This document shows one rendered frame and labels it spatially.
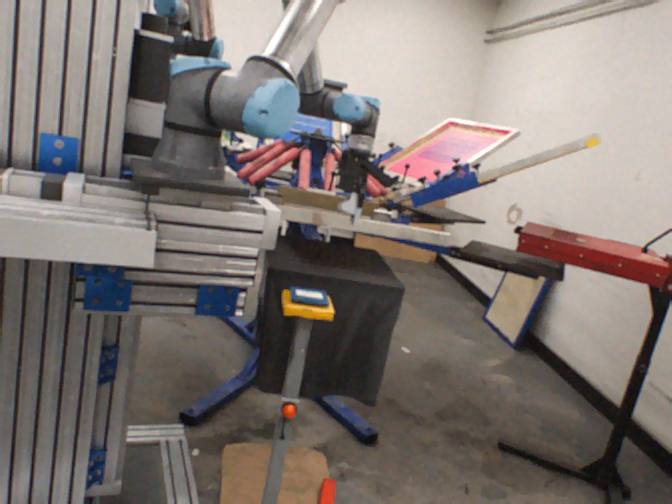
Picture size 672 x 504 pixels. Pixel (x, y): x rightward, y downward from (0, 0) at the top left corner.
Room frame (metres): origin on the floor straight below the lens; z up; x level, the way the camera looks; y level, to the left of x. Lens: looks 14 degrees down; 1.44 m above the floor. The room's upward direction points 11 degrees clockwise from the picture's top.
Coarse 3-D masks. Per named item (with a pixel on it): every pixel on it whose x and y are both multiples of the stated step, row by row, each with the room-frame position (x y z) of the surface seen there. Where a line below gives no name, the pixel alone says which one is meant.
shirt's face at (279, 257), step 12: (276, 240) 2.04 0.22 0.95; (288, 240) 2.08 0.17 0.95; (300, 240) 2.12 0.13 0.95; (312, 240) 2.16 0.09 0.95; (276, 252) 1.87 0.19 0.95; (288, 252) 1.90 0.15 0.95; (360, 252) 2.12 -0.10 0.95; (372, 252) 2.16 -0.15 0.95; (276, 264) 1.72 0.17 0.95; (288, 264) 1.75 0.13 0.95; (300, 264) 1.77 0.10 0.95; (372, 264) 1.97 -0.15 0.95; (384, 264) 2.01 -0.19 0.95; (336, 276) 1.72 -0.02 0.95; (348, 276) 1.75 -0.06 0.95; (360, 276) 1.78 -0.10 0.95; (372, 276) 1.81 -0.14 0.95; (384, 276) 1.84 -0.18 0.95; (396, 276) 1.86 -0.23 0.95
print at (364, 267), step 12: (300, 252) 1.93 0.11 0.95; (312, 252) 1.97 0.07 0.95; (324, 252) 2.00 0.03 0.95; (336, 252) 2.04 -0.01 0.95; (348, 252) 2.08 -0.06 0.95; (312, 264) 1.81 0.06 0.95; (324, 264) 1.84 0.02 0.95; (336, 264) 1.87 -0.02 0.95; (348, 264) 1.90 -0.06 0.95; (360, 264) 1.93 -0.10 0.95
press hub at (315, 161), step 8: (312, 136) 2.90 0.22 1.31; (320, 136) 3.00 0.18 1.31; (328, 136) 3.11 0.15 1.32; (312, 144) 3.01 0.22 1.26; (320, 144) 3.01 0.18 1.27; (312, 152) 3.00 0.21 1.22; (320, 152) 3.02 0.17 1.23; (312, 160) 3.00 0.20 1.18; (320, 160) 3.03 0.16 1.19; (312, 168) 2.99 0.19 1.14; (320, 168) 3.03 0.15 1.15; (296, 176) 3.02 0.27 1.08; (312, 176) 2.98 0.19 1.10; (320, 176) 3.01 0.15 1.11; (296, 184) 2.97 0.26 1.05; (312, 184) 2.96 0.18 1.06; (320, 184) 2.99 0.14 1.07; (288, 224) 3.02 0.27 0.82; (296, 224) 2.95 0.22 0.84; (296, 232) 2.99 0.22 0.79
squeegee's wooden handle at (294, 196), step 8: (280, 192) 2.19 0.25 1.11; (288, 192) 2.19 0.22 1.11; (296, 192) 2.20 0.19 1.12; (304, 192) 2.20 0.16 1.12; (312, 192) 2.21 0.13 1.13; (288, 200) 2.19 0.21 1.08; (296, 200) 2.19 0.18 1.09; (304, 200) 2.20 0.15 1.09; (312, 200) 2.21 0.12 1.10; (320, 200) 2.21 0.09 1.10; (328, 200) 2.22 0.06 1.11; (336, 200) 2.22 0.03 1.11; (344, 200) 2.23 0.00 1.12; (320, 208) 2.21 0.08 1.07; (328, 208) 2.21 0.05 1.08; (336, 208) 2.22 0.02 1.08; (368, 208) 2.24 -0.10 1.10; (376, 208) 2.25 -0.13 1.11; (368, 216) 2.24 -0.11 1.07
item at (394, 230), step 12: (288, 216) 1.59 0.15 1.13; (300, 216) 1.60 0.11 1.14; (312, 216) 1.61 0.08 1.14; (324, 216) 1.61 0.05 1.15; (336, 216) 1.62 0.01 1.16; (348, 228) 1.62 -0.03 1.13; (360, 228) 1.63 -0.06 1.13; (372, 228) 1.64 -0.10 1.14; (384, 228) 1.64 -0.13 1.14; (396, 228) 1.65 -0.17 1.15; (408, 228) 1.66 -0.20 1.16; (420, 228) 1.90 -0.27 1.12; (420, 240) 1.66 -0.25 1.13; (432, 240) 1.67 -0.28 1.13; (444, 240) 1.67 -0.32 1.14
